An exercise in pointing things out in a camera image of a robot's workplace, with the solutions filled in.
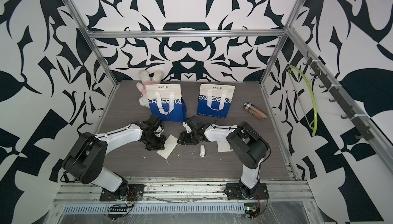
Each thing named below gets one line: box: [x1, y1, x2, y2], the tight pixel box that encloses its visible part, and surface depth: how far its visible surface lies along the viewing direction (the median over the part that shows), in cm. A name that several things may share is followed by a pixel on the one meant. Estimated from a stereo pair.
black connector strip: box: [109, 207, 128, 213], surface depth 74 cm
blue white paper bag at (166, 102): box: [145, 83, 187, 122], surface depth 88 cm
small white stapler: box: [199, 144, 206, 158], surface depth 87 cm
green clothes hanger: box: [286, 65, 318, 137], surface depth 70 cm
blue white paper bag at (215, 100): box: [196, 83, 236, 119], surface depth 91 cm
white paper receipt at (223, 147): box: [216, 141, 231, 152], surface depth 91 cm
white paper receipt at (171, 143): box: [156, 133, 179, 160], surface depth 89 cm
